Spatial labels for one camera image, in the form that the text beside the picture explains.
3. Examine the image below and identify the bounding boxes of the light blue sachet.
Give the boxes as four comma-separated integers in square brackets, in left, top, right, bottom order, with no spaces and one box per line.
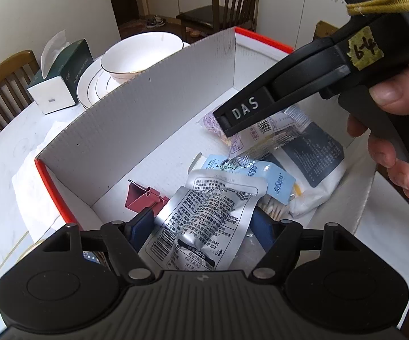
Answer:
[188,154,297,205]

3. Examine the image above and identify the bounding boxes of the white paper napkin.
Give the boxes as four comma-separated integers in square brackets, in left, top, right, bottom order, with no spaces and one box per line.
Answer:
[12,121,68,243]

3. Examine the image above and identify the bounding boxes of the white bowl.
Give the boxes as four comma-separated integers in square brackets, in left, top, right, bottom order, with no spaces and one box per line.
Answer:
[101,31,185,83]

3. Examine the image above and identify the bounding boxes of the person's right hand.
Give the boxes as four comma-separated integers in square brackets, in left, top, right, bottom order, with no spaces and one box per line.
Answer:
[338,68,409,198]

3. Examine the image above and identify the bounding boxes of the red binder clip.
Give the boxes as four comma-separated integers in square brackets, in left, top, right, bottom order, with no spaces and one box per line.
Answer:
[125,180,169,216]

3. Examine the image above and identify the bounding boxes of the wooden chair by wall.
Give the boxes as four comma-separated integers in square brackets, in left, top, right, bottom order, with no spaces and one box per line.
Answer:
[0,50,39,132]

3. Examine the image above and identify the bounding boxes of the white wall cabinets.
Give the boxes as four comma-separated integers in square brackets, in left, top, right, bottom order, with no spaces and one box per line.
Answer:
[257,0,349,48]

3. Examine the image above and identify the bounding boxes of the silver foil pouch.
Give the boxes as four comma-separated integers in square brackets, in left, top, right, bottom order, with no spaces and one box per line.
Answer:
[139,170,267,275]

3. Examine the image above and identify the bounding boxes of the stack of white plates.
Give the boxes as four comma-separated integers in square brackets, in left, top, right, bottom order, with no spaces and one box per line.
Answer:
[77,56,121,109]

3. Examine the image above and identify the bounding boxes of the green white tissue box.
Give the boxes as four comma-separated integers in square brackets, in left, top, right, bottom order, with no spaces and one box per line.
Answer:
[28,30,93,114]

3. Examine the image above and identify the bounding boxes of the red cardboard box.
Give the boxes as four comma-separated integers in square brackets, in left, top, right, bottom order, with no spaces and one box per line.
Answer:
[34,26,379,241]

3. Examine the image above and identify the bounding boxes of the bag of cotton swabs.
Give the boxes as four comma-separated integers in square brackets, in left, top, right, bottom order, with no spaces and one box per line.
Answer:
[257,183,302,222]

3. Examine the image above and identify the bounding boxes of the pink snack packet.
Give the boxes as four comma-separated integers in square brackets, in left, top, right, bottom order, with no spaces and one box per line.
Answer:
[200,105,311,159]

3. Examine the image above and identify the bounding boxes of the brown cardboard box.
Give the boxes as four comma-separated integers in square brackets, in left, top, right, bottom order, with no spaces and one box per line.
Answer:
[313,21,339,41]

